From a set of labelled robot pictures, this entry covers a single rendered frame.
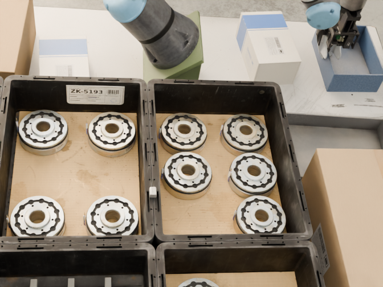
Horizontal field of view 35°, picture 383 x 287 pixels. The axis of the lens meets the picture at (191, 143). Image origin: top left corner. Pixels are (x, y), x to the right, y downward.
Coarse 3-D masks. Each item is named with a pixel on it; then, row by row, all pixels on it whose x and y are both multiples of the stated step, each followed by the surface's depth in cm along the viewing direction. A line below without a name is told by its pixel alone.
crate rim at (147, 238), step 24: (144, 96) 131; (0, 120) 123; (144, 120) 127; (0, 144) 121; (144, 144) 124; (0, 168) 116; (144, 168) 120; (0, 240) 107; (24, 240) 108; (48, 240) 108; (72, 240) 109; (96, 240) 109; (120, 240) 111; (144, 240) 111
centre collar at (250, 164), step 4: (248, 164) 132; (252, 164) 132; (256, 164) 132; (260, 164) 132; (244, 168) 131; (260, 168) 131; (244, 172) 130; (260, 172) 131; (264, 172) 131; (248, 176) 130; (252, 176) 130; (260, 176) 130; (252, 180) 130; (256, 180) 130; (260, 180) 130
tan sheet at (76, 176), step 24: (72, 120) 137; (72, 144) 134; (24, 168) 128; (48, 168) 129; (72, 168) 130; (96, 168) 131; (120, 168) 131; (24, 192) 125; (48, 192) 126; (72, 192) 126; (96, 192) 127; (120, 192) 128; (72, 216) 123
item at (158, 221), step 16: (160, 80) 134; (176, 80) 135; (192, 80) 136; (208, 80) 136; (224, 80) 137; (288, 128) 131; (288, 144) 128; (160, 192) 117; (160, 208) 115; (304, 208) 119; (160, 224) 113; (304, 224) 117; (160, 240) 111; (176, 240) 111; (192, 240) 112; (208, 240) 112; (224, 240) 113; (240, 240) 113; (256, 240) 114; (272, 240) 114
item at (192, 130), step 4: (176, 124) 136; (180, 124) 136; (184, 124) 136; (188, 124) 136; (192, 124) 136; (176, 128) 135; (192, 128) 136; (176, 132) 134; (192, 132) 135; (180, 136) 134; (184, 136) 134; (188, 136) 134; (192, 136) 135
